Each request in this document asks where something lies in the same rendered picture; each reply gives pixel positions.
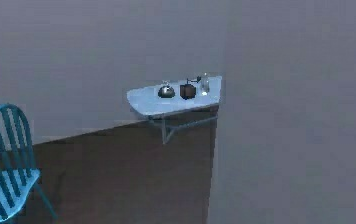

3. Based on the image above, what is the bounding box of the pale blue table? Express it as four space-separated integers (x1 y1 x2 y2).
126 75 223 146

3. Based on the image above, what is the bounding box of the dark brown coffee grinder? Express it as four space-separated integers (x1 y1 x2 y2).
179 76 203 101

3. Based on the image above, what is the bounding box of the clear glass cup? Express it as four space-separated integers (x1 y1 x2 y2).
200 73 211 97

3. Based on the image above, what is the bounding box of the blue slatted chair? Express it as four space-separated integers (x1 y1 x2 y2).
0 103 59 224

